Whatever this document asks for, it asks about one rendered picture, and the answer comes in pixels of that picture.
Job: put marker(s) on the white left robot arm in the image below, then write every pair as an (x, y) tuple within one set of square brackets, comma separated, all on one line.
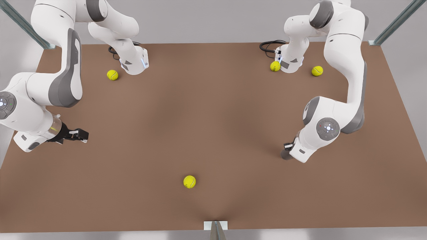
[(343, 50)]

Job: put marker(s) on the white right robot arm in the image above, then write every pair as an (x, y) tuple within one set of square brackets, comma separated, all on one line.
[(53, 50)]

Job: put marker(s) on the transparent tennis tube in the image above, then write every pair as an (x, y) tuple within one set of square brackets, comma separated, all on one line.
[(55, 126)]

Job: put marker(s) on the yellow tennis ball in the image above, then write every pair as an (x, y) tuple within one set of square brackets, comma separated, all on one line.
[(275, 66), (189, 181), (317, 71), (112, 75)]

